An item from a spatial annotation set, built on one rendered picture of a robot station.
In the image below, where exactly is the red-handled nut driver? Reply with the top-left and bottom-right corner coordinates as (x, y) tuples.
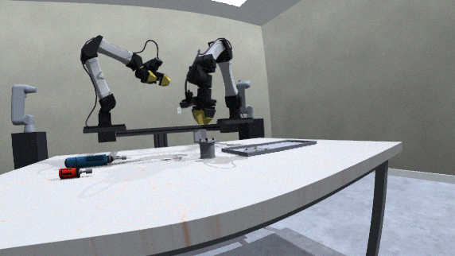
(59, 167), (92, 179)

